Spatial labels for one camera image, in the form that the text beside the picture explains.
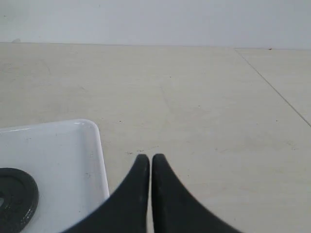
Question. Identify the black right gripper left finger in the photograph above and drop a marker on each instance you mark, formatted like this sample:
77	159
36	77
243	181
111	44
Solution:
125	211

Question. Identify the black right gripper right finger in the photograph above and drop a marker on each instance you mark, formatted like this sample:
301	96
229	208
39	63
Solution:
175	209

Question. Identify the black weight plate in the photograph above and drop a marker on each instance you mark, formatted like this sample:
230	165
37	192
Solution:
20	196

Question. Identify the white rectangular tray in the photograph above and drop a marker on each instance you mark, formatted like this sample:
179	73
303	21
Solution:
66	160

